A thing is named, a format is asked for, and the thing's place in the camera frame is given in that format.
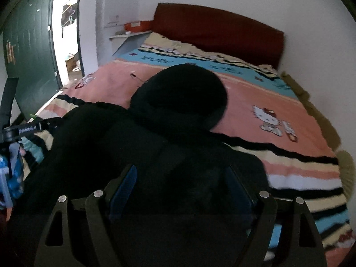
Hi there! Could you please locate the dark red bed headboard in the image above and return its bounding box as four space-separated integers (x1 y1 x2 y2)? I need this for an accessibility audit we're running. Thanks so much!
152 3 285 70

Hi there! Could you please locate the white wall socket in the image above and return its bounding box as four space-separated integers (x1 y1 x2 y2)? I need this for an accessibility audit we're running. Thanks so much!
105 15 120 29

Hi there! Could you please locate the pink striped printed blanket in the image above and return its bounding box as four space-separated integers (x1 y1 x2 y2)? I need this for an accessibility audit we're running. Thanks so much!
21 32 352 267

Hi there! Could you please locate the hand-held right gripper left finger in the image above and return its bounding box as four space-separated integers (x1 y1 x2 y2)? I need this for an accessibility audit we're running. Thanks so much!
35 165 138 267

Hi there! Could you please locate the orange box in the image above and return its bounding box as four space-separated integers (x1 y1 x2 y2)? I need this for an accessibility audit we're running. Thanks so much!
124 21 153 33

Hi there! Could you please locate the white wall shelf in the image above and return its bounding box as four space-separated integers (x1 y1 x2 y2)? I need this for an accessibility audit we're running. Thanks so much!
109 30 153 57

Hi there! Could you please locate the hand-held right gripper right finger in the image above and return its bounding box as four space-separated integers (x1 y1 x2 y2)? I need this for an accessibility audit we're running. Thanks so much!
225 165 328 267

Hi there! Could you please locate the black hooded garment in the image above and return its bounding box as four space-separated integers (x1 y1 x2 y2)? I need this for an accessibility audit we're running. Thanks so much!
11 63 271 267

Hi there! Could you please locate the olive mattress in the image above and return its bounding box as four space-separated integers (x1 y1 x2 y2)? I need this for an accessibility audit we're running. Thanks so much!
280 71 356 199

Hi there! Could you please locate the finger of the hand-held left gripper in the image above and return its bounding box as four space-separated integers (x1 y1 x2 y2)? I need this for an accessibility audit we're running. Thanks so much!
37 117 63 132
0 78 19 129

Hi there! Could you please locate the green door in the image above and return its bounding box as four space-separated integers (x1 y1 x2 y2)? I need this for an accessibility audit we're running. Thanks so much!
2 0 63 123

